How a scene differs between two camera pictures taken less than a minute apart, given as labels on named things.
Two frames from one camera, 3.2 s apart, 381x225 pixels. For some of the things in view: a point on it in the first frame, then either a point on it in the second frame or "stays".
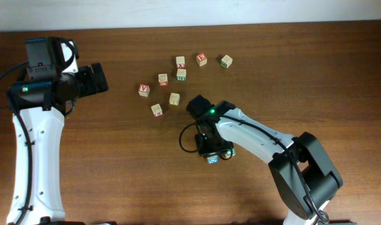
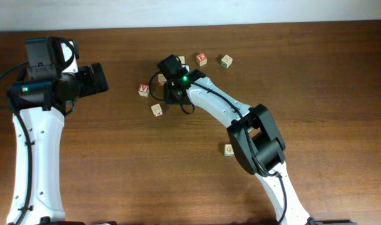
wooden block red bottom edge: (157, 110) stays
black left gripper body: (86, 83) stays
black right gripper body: (214, 150) -> (172, 95)
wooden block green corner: (226, 62) stays
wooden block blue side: (213, 159) -> (229, 151)
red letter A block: (144, 90) stays
